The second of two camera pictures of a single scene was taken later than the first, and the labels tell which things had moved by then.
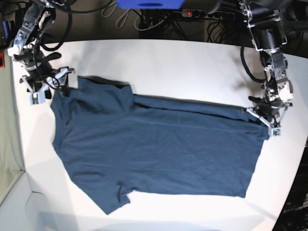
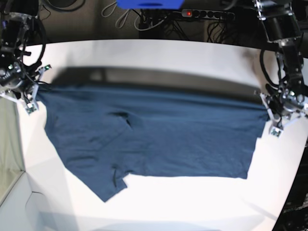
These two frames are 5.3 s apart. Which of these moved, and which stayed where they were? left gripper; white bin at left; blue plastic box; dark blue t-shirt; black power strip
Moved: dark blue t-shirt; left gripper
Stayed: blue plastic box; white bin at left; black power strip
